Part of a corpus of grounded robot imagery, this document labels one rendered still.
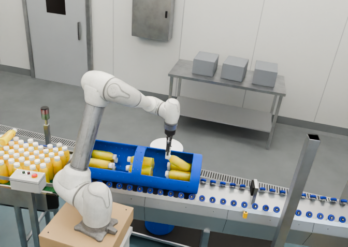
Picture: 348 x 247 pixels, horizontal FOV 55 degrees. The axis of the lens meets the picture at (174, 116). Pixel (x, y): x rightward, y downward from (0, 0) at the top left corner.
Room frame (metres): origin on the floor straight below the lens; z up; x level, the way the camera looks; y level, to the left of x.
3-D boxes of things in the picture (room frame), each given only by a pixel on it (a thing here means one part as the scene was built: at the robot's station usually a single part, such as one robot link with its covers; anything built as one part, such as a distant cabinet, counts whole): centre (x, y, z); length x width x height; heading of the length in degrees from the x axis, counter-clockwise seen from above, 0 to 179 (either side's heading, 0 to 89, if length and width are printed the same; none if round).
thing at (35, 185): (1.73, 0.93, 1.05); 0.20 x 0.10 x 0.10; 86
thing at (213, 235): (2.34, -0.31, 0.07); 1.50 x 0.52 x 0.15; 78
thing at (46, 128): (2.39, 1.06, 0.55); 0.04 x 0.04 x 1.10; 86
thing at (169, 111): (1.96, 0.03, 1.57); 0.13 x 0.11 x 0.16; 59
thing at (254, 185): (1.90, -0.62, 1.00); 0.10 x 0.04 x 0.15; 176
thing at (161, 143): (2.33, 0.04, 1.03); 0.28 x 0.28 x 0.01
